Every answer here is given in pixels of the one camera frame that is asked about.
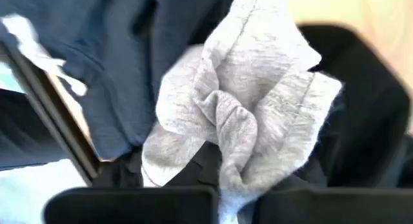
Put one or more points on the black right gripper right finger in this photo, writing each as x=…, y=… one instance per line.
x=338, y=208

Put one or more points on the navy garment with white logo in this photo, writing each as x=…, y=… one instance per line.
x=122, y=56

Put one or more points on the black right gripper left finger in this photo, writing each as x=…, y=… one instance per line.
x=129, y=206

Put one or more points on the black aluminium rig frame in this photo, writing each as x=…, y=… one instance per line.
x=61, y=137

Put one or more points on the black garment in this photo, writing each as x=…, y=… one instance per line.
x=364, y=104

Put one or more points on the light grey garment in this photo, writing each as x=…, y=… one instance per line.
x=258, y=72

